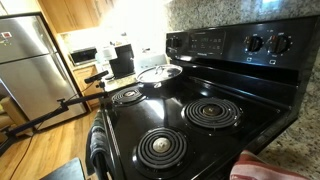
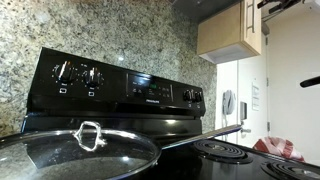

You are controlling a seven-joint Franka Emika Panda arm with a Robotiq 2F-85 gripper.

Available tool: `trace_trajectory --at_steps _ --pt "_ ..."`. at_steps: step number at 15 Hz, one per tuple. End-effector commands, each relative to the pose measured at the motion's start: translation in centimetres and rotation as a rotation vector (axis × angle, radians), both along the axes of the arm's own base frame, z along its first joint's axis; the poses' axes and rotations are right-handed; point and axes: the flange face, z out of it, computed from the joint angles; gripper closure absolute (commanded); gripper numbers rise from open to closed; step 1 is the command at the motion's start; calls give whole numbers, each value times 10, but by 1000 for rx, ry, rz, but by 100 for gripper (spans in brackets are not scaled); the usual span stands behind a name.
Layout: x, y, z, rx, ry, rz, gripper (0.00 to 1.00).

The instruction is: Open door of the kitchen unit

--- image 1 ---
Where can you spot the steel frying pan with lid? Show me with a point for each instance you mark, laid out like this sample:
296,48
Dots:
158,76

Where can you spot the white toaster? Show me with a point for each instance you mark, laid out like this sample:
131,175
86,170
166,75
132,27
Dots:
147,61

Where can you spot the black coffee maker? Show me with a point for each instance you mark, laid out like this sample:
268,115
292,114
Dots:
123,65

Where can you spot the near right coil burner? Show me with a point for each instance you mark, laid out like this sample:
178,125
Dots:
212,113

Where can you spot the near left coil burner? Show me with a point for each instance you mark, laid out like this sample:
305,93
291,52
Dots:
161,153

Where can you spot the black electric stove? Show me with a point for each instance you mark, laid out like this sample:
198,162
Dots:
225,90

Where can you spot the silver microwave oven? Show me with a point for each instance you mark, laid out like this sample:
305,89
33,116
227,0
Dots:
83,56

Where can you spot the red white striped cloth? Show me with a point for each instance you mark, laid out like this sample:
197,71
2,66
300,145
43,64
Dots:
250,167

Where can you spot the wooden upper cabinets far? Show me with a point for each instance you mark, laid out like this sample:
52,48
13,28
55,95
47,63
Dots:
71,15

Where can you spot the stainless steel refrigerator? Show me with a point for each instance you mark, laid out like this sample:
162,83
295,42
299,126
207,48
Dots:
32,68

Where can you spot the black camera on stand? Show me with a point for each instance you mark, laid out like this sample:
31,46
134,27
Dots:
95,77

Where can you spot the grey towel on oven handle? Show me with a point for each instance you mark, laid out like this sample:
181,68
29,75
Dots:
96,152

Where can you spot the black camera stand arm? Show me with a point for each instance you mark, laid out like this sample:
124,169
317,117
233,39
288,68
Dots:
64,106

